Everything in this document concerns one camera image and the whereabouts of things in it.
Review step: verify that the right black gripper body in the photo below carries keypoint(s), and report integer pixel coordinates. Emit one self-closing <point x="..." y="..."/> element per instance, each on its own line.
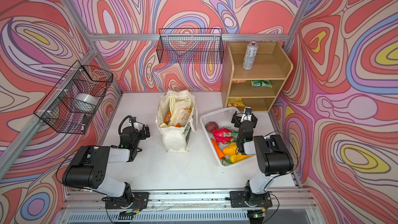
<point x="238" y="124"/>

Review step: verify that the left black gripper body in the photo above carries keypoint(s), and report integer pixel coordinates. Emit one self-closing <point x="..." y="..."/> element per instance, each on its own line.
<point x="140" y="135"/>

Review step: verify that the white perforated plastic basket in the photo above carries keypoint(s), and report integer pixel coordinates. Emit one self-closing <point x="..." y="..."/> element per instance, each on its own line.
<point x="223" y="119"/>

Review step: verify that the orange Fox's candy bag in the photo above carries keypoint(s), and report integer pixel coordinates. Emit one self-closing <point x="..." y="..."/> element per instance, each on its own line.
<point x="167" y="117"/>

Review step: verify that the leaf print canvas tote bag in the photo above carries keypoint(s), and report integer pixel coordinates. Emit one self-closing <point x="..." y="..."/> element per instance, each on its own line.
<point x="176" y="140"/>

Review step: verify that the cream plastic grocery bag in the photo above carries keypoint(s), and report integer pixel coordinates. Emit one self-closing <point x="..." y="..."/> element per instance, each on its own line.
<point x="180" y="108"/>

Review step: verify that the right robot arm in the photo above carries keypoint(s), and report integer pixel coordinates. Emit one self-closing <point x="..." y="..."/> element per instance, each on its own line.
<point x="273" y="159"/>

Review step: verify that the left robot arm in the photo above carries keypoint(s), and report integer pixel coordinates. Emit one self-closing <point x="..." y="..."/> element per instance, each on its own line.
<point x="88" y="168"/>

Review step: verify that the yellow chips packet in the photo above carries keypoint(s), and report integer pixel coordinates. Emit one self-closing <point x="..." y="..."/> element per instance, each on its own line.
<point x="235" y="102"/>

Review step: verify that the toy pink dragon fruit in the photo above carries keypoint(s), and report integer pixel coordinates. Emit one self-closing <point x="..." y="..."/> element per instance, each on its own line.
<point x="224" y="135"/>

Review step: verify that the toy yellow corn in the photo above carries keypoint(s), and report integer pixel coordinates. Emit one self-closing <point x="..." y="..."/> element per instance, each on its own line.
<point x="230" y="150"/>

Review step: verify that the toy dark red fruit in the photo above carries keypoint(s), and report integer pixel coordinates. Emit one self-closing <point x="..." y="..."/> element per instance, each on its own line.
<point x="211" y="126"/>

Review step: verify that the green snack packet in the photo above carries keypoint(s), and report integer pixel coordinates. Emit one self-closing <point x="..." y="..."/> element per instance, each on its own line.
<point x="261" y="84"/>

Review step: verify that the toy carrot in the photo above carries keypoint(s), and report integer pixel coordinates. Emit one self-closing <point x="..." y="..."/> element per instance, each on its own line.
<point x="219" y="152"/>

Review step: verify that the wooden shelf unit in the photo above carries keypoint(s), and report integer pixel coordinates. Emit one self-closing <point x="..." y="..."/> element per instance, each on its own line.
<point x="271" y="63"/>

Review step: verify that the white tape roll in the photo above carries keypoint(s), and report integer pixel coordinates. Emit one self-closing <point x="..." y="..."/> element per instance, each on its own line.
<point x="85" y="103"/>

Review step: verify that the black wire basket left wall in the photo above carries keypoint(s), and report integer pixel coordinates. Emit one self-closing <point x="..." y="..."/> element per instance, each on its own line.
<point x="59" y="114"/>

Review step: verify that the black wire basket wall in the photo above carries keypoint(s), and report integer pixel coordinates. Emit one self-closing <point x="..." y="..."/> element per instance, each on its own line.
<point x="190" y="46"/>
<point x="59" y="114"/>

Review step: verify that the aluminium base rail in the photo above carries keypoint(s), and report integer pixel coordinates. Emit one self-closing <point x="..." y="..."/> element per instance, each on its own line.
<point x="209" y="206"/>

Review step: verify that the black wire basket back wall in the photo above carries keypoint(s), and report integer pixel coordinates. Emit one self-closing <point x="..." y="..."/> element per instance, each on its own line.
<point x="190" y="46"/>

